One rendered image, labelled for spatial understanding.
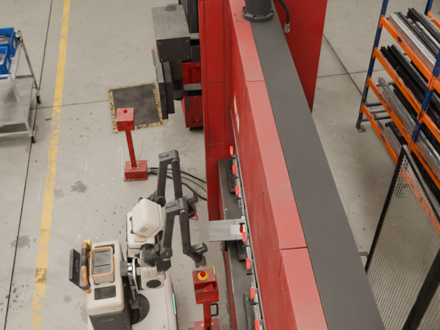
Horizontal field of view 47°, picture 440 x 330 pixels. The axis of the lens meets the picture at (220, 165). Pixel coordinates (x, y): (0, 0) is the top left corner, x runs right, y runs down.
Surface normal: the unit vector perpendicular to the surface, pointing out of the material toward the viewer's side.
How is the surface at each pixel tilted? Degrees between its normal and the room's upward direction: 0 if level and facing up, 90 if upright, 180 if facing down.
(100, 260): 0
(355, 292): 0
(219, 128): 90
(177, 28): 1
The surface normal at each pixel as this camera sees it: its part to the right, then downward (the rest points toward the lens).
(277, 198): -0.01, -0.73
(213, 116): 0.08, 0.68
